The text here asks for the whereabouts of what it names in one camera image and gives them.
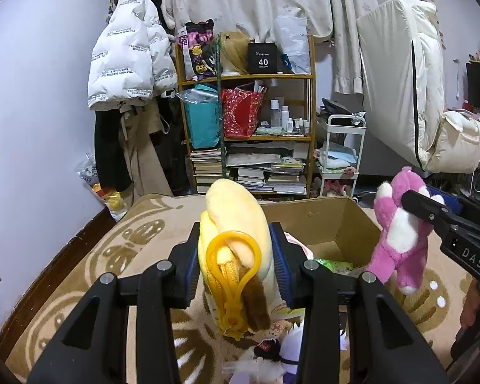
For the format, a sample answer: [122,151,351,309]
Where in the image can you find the red patterned bag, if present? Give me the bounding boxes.
[221,87,267,139]

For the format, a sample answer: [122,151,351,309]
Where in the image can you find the white puffer jacket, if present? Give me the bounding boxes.
[87,0,179,110]

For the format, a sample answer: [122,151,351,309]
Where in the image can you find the black box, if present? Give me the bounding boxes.
[247,42,279,75]

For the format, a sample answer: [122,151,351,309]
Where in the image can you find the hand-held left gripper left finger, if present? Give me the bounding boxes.
[26,222,203,384]

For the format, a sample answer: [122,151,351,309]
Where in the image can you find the plastic bag with yellow toys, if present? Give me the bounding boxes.
[78,153,129,221]

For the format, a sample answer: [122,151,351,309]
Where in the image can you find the green packet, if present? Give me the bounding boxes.
[314,258,355,273]

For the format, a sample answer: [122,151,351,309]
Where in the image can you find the black hanging garment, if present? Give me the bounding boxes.
[94,108,132,193]

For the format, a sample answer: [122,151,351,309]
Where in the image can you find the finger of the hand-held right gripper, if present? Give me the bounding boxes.
[401,190,453,229]

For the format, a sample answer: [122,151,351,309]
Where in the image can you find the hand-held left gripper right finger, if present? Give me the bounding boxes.
[269,223,451,384]

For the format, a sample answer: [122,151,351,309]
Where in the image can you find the black bag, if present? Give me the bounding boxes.
[318,98,357,120]

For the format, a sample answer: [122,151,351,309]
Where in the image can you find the purple printed tote bag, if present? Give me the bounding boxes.
[178,19,217,81]

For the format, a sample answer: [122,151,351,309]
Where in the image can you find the beige patterned blanket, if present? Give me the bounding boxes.
[4,193,477,384]

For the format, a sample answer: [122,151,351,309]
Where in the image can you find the pink and white soft toy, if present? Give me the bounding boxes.
[283,232,315,261]

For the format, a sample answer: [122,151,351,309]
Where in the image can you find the blond wig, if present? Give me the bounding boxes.
[220,32,253,76]

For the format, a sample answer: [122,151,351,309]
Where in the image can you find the stack of books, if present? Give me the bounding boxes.
[190,142,309,197]

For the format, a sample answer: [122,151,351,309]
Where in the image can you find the cream fabric bag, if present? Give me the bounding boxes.
[422,110,480,175]

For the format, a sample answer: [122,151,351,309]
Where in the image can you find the white and purple plush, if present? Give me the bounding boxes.
[281,320,352,377]

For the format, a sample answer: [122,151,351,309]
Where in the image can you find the white folded mattress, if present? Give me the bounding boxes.
[356,0,445,173]

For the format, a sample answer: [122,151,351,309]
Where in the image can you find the group of white cosmetic bottles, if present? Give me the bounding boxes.
[269,98,311,135]

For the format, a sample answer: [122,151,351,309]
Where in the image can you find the pink and white plush bear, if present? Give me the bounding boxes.
[366,166,446,294]

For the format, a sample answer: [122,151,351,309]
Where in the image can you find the teal shopping bag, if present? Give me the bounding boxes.
[182,84,221,150]

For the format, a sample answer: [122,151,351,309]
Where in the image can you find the cardboard box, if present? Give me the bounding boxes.
[260,196,385,278]

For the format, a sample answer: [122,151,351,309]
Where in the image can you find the white floral curtains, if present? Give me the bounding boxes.
[160,0,438,93]

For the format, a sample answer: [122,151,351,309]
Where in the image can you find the person's right hand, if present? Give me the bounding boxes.
[460,281,480,328]

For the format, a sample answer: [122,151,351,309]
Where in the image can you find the yellow plush pouch with clip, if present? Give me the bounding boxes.
[198,179,283,340]

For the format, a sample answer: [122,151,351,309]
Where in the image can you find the clear plastic bag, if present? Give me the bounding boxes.
[274,16,312,75]

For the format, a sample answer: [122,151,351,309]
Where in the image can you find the wooden shelf rack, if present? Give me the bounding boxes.
[175,34,317,201]

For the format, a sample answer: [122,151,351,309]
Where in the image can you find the small brown and black plush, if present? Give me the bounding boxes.
[253,320,293,363]

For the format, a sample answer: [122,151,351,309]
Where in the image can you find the thin green pole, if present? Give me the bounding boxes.
[215,34,229,179]

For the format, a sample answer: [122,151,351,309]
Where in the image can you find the beige hanging trousers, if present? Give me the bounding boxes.
[118,102,173,205]

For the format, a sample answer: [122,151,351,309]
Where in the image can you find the white trolley cart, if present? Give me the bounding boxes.
[315,114,367,200]

